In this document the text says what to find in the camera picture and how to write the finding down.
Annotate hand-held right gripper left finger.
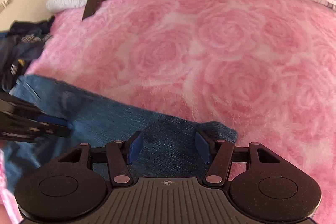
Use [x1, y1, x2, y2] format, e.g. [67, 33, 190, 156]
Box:
[58, 131, 144, 188]

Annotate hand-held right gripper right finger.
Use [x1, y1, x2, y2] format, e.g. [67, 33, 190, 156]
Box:
[195, 130, 281, 186]

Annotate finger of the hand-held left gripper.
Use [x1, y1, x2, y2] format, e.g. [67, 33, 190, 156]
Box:
[0, 93, 69, 126]
[0, 115, 71, 143]

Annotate blue denim jeans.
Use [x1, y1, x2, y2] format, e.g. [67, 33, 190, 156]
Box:
[5, 74, 238, 194]

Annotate pile of dark clothes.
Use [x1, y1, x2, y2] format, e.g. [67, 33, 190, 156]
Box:
[0, 15, 55, 93]

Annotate pink rose-patterned blanket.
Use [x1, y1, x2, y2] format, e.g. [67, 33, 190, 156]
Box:
[0, 0, 336, 224]

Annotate black flat rectangular card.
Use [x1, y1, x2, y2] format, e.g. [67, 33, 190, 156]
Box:
[82, 0, 102, 20]

